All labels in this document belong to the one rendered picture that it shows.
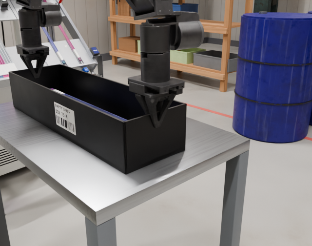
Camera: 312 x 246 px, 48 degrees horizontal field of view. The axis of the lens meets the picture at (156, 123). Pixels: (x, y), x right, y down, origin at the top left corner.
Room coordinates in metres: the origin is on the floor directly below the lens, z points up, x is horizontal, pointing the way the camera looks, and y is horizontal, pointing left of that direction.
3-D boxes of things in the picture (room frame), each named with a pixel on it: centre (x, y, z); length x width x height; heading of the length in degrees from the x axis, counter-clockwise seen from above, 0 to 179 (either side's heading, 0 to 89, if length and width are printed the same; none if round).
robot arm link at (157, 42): (0.68, 0.00, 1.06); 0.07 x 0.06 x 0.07; 124
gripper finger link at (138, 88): (0.69, 0.01, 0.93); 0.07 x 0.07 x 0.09; 42
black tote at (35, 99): (0.89, 0.19, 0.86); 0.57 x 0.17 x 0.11; 42
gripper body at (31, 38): (1.10, 0.38, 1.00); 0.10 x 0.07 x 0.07; 42
